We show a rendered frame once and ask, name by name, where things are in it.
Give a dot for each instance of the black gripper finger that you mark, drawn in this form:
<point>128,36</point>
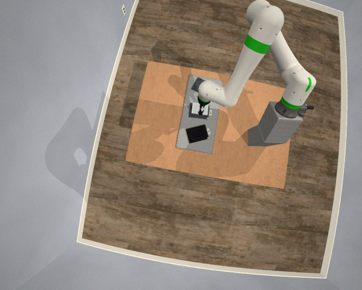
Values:
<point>201,110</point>

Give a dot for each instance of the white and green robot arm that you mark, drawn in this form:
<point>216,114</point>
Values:
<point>265,34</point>

